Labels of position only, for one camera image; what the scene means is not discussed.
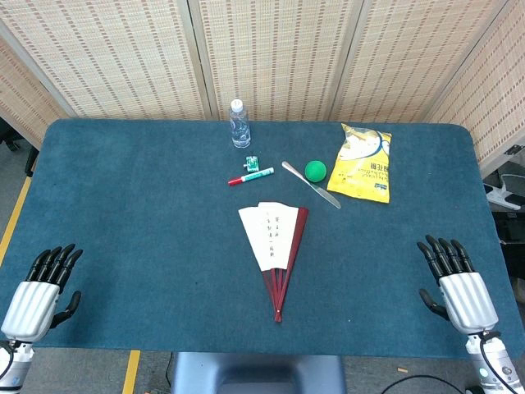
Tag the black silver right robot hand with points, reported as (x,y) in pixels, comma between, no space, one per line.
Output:
(467,299)

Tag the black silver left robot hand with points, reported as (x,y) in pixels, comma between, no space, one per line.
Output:
(33,308)

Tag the red ribbed paper folding fan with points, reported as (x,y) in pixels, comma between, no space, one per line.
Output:
(270,234)

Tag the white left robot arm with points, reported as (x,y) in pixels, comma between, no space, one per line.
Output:
(18,365)

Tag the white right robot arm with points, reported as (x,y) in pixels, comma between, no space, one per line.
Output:
(502,365)

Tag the black equipment case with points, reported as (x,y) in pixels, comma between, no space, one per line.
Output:
(510,242)

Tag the blue felt table cover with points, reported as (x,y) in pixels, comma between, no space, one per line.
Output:
(123,205)

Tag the yellow marshmallow snack bag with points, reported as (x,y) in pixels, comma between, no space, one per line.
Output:
(361,168)

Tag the silver metal table knife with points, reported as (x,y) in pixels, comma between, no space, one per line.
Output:
(307,182)

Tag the green foam ball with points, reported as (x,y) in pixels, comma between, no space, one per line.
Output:
(316,171)

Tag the woven bamboo screen panel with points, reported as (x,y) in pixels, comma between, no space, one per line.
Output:
(102,61)
(500,102)
(279,53)
(24,102)
(410,61)

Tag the blue grey robot torso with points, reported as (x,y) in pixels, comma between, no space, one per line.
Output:
(258,373)

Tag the green white marker red cap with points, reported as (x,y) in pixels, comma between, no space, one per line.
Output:
(254,176)

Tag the clear plastic water bottle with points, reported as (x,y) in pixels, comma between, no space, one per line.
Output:
(240,127)

